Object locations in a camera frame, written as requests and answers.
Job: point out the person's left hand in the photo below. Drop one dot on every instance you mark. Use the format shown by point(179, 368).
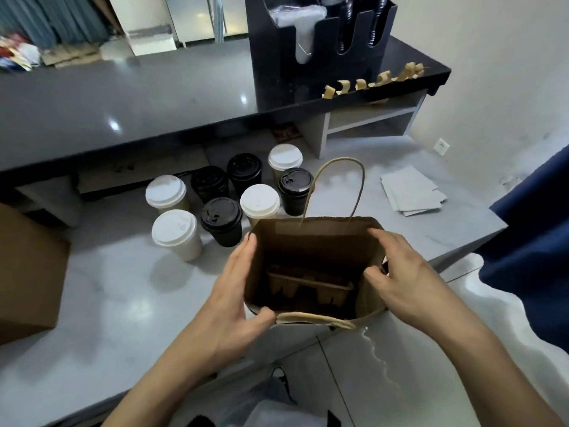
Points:
point(222, 311)

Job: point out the person's right hand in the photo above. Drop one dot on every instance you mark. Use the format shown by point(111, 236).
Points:
point(413, 284)

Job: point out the group of lidded coffee cups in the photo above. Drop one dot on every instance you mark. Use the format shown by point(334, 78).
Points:
point(173, 228)

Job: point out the stack of white paper sheets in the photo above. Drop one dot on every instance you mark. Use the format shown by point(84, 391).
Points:
point(409, 186)

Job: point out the brown paper bag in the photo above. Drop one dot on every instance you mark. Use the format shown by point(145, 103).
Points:
point(311, 240)
point(27, 271)

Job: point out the person's left forearm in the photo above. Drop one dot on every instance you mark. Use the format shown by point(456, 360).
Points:
point(173, 387)

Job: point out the person's right forearm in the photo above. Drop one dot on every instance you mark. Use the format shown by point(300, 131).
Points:
point(507, 373)

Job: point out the person's right shoe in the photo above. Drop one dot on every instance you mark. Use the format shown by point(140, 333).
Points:
point(283, 385)

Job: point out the person's white shirt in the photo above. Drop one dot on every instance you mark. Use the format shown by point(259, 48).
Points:
point(284, 415)

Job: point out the white support panel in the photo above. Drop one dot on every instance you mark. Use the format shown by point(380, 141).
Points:
point(53, 202)

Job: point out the row of tan tape strips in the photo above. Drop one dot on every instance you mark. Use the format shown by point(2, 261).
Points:
point(342, 86)

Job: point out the black acrylic organizer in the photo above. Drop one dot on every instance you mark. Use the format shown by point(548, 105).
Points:
point(267, 75)

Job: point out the white box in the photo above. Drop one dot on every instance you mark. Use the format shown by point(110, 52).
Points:
point(151, 41)

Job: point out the plastic wrapped white pack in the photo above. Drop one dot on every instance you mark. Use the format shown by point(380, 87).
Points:
point(298, 22)

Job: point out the stainless steel refrigerator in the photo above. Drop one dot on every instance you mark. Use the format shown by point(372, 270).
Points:
point(196, 17)

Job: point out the blue skirted table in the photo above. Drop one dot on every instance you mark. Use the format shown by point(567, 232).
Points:
point(53, 17)

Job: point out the white wall socket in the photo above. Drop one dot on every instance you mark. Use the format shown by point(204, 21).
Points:
point(442, 146)

